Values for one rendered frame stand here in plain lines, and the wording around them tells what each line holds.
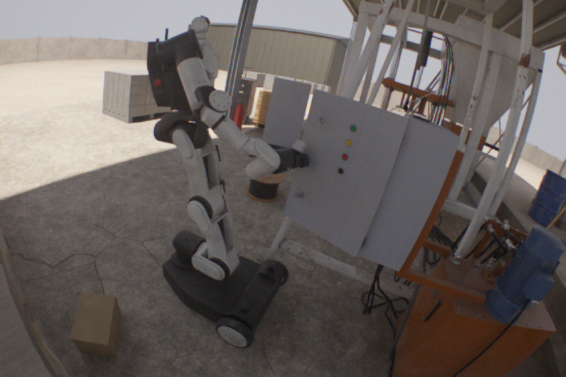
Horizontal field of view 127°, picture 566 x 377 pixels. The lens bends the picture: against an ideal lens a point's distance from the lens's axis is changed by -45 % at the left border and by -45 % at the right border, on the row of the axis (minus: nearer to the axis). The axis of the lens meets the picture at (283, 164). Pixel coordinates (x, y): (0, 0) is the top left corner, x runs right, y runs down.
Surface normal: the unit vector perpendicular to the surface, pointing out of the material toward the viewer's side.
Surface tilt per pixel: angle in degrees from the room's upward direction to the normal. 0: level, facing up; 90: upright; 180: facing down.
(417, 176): 90
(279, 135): 90
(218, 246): 90
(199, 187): 90
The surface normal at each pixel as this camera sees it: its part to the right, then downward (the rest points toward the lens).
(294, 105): -0.10, 0.33
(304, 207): -0.62, 0.15
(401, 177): -0.44, 0.23
